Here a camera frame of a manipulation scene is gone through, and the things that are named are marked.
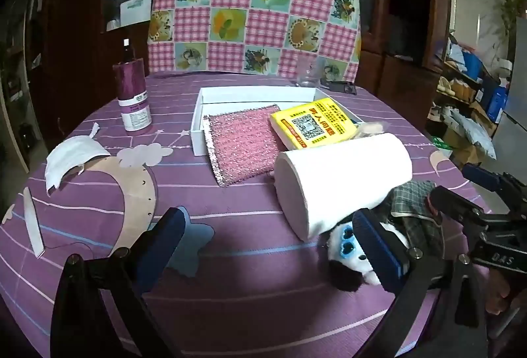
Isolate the white paper strip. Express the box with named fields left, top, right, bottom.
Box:
left=22, top=187, right=46, bottom=259

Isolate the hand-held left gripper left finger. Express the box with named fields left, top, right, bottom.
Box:
left=50, top=207, right=187, bottom=358

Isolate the white face mask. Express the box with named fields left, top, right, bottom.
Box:
left=44, top=136, right=111, bottom=197

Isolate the cluttered storage shelf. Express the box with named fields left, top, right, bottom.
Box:
left=428, top=33, right=515, bottom=128

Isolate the black clip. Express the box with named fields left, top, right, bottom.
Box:
left=320, top=80, right=357, bottom=96

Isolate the white refrigerator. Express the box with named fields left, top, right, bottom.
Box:
left=492, top=14, right=527, bottom=198

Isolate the clear glass cup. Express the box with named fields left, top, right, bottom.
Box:
left=295, top=53, right=322, bottom=88

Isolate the clear packet of beige pads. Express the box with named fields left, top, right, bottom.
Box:
left=355, top=120, right=390, bottom=139

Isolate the potted plant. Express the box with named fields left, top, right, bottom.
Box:
left=498, top=0, right=527, bottom=54

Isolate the purple striped tablecloth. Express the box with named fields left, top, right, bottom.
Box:
left=0, top=70, right=495, bottom=358

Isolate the pink checkered printed cloth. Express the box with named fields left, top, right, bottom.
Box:
left=146, top=0, right=363, bottom=83

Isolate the black and white plush toy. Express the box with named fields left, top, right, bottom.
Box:
left=323, top=218, right=412, bottom=293

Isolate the grey plastic bag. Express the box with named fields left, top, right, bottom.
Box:
left=447, top=107, right=497, bottom=161

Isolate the dark wooden cabinet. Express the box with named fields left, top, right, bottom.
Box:
left=25, top=0, right=454, bottom=136

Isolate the white toilet paper roll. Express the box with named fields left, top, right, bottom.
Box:
left=274, top=132, right=413, bottom=242

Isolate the grey plaid cloth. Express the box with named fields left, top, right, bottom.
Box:
left=387, top=180, right=445, bottom=260

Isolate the purple pump bottle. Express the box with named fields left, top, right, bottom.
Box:
left=113, top=38, right=153, bottom=133

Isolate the yellow sponge packet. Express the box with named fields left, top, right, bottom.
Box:
left=269, top=97, right=358, bottom=151

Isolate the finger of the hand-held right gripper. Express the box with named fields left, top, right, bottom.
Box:
left=428, top=185, right=501, bottom=237
left=461, top=162, right=527, bottom=219

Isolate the person's right hand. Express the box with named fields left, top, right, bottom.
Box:
left=486, top=271, right=519, bottom=315

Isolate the white cardboard box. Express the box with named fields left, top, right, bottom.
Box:
left=192, top=85, right=365, bottom=157

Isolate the pink glitter scouring cloth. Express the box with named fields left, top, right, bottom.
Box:
left=203, top=104, right=285, bottom=187

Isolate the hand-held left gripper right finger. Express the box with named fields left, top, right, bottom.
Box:
left=352, top=209, right=488, bottom=358

